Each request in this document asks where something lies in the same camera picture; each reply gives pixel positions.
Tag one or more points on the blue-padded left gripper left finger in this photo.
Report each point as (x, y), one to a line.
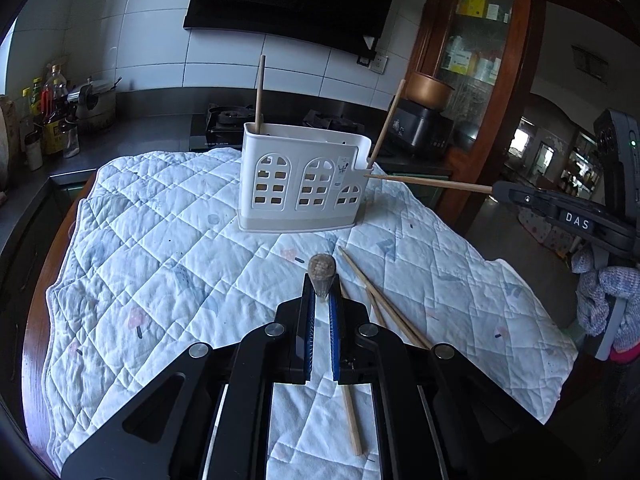
(279, 352)

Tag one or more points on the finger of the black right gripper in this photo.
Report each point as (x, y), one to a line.
(511, 193)

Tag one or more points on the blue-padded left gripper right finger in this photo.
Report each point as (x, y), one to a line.
(364, 353)

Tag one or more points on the grey gloved hand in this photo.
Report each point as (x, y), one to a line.
(595, 289)

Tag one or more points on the black rice cooker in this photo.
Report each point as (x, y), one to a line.
(420, 133)

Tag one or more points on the copper inner pot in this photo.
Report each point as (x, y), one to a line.
(428, 91)

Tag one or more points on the white quilted cloth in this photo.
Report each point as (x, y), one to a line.
(157, 262)

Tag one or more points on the wooden glass cabinet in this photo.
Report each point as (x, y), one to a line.
(487, 51)

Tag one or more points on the white plastic utensil holder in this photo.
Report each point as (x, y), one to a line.
(301, 179)

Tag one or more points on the black gas stove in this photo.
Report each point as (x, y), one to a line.
(223, 124)

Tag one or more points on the grey metal pot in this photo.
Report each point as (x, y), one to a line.
(95, 101)

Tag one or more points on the yellow-label oil bottle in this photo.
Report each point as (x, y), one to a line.
(53, 106)

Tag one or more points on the white wall socket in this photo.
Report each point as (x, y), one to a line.
(378, 64)

